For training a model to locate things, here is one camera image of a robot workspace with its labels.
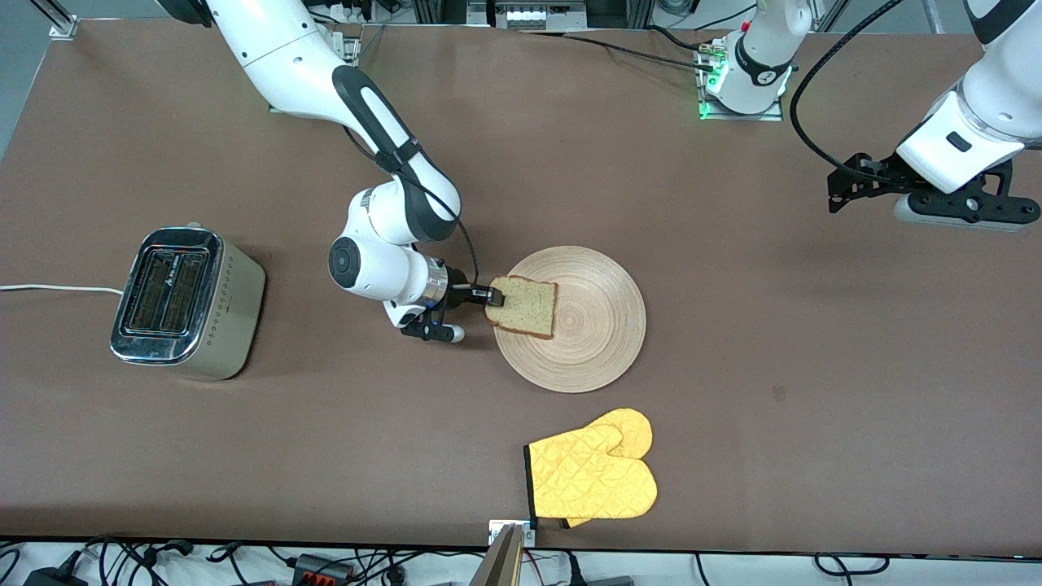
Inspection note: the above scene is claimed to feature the brown bread slice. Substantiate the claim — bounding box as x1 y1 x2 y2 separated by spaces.
485 276 559 340

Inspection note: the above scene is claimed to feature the round wooden plate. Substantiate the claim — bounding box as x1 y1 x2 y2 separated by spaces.
493 246 647 394

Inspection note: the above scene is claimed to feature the silver beige two-slot toaster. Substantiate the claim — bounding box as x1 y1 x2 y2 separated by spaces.
110 224 267 382

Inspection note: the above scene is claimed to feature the yellow quilted oven mitt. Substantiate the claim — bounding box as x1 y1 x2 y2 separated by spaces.
523 408 659 530

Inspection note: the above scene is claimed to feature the white power strip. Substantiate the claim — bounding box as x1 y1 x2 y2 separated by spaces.
495 0 589 30

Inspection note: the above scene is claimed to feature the black orange connector block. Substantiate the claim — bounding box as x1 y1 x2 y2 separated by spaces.
291 553 357 584

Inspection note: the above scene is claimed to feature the black power adapter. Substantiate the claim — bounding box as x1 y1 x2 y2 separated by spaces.
23 566 89 586

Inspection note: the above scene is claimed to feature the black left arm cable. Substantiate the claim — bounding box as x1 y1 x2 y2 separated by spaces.
790 0 904 180

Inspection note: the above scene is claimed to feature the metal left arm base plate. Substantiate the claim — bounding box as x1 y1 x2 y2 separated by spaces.
698 39 785 122

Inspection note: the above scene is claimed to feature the thick black table cable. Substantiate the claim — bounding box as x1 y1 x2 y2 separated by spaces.
646 24 707 53

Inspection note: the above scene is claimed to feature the silver camera mount bracket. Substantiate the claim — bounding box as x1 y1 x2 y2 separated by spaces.
488 519 537 547

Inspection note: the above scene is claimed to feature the thin black table cable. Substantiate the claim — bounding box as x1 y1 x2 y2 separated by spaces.
521 31 717 72

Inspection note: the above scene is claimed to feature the tan camera mount bar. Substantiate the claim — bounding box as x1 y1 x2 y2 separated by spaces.
470 525 524 586

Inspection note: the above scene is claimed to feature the aluminium frame post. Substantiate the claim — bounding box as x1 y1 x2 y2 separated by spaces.
411 0 489 25

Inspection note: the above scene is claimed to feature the white toaster power cord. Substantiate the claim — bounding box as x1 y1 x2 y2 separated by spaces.
0 283 124 296

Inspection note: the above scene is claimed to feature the aluminium table corner bracket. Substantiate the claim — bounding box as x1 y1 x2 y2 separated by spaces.
33 0 80 40

